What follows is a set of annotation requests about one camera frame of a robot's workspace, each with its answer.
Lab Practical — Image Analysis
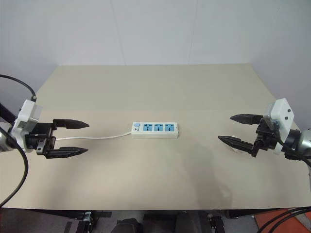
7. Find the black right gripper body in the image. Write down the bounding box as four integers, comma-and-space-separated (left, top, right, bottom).
251, 117, 280, 158

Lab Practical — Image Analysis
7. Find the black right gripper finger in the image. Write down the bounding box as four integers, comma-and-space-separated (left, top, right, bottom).
217, 135, 256, 155
229, 113, 265, 126

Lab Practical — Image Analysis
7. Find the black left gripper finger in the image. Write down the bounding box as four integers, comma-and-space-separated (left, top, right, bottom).
52, 118, 90, 130
44, 146, 89, 160

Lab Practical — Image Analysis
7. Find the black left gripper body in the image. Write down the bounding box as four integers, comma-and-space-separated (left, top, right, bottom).
25, 122, 58, 156

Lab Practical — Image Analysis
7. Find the white plug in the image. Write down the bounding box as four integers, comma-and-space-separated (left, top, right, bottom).
229, 134, 246, 154

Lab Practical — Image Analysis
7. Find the white power strip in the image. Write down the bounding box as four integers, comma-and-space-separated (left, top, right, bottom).
131, 121, 180, 140

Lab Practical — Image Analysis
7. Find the orange red floor mat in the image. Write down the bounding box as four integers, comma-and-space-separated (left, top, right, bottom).
253, 208, 311, 233

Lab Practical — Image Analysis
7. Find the dark rounded shape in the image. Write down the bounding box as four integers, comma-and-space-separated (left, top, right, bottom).
116, 217, 139, 233

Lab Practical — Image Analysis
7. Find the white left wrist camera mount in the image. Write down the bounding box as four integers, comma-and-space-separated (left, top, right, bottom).
10, 99, 43, 152

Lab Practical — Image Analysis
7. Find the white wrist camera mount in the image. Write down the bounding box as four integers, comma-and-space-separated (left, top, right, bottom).
263, 98, 295, 154
10, 99, 43, 152

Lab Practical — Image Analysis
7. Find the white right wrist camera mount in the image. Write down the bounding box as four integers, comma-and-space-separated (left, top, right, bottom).
263, 98, 295, 154

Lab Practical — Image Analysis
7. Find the white power strip cord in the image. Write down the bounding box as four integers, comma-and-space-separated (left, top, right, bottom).
55, 131, 133, 142

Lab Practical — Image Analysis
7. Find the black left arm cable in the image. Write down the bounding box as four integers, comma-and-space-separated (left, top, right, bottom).
0, 74, 37, 202

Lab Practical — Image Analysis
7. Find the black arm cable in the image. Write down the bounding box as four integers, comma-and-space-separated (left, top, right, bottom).
0, 74, 37, 202
276, 135, 311, 168

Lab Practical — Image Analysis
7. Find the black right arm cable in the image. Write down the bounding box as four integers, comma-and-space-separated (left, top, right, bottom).
276, 135, 311, 168

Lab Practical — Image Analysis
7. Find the black frame bar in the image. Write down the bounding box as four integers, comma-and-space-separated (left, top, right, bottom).
0, 101, 17, 125

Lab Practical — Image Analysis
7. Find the black cable under table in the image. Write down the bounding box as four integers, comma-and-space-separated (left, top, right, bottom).
257, 206, 311, 233

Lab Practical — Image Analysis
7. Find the black table frame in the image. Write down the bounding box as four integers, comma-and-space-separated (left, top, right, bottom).
0, 207, 311, 220

